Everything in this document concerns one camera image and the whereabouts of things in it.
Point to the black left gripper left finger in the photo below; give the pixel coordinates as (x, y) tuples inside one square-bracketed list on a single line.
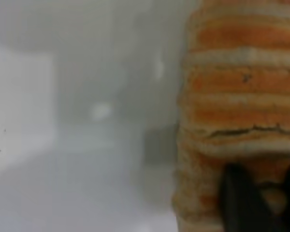
[(241, 205)]

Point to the golden ridged bread roll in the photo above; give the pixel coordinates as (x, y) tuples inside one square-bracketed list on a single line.
[(232, 96)]

